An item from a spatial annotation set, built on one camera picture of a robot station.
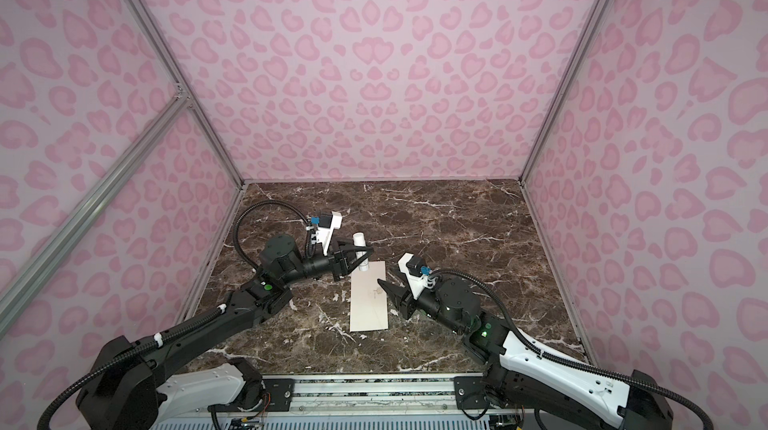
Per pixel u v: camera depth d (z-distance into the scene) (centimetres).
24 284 51
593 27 79
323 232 63
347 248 65
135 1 74
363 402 73
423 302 61
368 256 68
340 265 62
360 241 66
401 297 60
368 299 89
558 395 48
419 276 57
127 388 39
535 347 49
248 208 56
